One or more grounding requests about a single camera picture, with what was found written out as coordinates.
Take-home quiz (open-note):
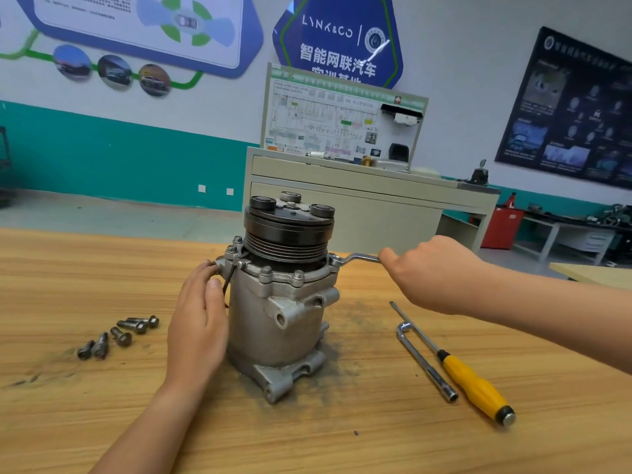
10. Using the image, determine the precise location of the person's right hand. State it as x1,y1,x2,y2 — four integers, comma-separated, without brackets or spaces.
378,234,487,317

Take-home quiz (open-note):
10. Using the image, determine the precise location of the beige workbench cabinet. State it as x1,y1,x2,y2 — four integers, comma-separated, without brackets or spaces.
243,147,501,255

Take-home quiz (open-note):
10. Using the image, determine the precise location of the white wiring display board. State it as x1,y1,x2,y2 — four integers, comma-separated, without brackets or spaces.
261,64,430,172

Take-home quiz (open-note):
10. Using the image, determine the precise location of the silver combination wrench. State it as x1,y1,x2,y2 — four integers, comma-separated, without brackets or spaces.
330,251,382,267

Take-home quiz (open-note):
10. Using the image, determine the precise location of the dark wall poster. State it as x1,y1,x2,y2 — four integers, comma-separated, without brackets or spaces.
494,26,632,188

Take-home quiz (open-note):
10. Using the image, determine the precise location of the person's left forearm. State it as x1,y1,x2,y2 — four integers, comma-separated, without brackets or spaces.
89,378,209,474

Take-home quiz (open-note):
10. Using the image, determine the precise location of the yellow handled screwdriver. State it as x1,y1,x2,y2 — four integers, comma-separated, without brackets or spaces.
389,300,517,427

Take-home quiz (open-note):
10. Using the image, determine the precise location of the dark equipment pile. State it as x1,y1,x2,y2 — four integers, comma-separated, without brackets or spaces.
600,204,632,231

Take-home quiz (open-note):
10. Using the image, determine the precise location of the silver L-shaped socket wrench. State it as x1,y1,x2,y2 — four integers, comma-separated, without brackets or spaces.
396,321,460,404

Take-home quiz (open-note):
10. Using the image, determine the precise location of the person's right forearm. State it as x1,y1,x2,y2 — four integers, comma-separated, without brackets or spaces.
469,261,632,376

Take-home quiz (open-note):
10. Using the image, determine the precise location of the blue hexagon wall sign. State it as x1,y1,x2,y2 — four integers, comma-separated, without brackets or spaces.
273,0,404,90

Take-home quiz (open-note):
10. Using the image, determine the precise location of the round photo wall decal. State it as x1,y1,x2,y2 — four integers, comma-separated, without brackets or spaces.
97,53,134,91
137,63,172,99
53,43,93,83

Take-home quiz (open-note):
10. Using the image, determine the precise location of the person's left hand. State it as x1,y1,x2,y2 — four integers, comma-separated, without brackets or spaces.
161,261,231,393

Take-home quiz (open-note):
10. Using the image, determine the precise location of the grey metal compressor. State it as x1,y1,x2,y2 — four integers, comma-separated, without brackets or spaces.
214,191,343,405

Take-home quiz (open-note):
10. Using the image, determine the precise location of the blue rounded infographic panel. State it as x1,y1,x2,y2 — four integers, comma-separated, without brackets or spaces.
14,0,265,79

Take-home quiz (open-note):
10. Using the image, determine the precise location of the wooden side table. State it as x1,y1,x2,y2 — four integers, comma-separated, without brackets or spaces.
548,261,632,290

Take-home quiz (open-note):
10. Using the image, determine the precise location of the small black device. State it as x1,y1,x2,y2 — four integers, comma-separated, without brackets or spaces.
468,159,491,186

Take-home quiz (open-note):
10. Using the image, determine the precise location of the red cabinet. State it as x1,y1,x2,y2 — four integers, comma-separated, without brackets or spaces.
481,204,525,251

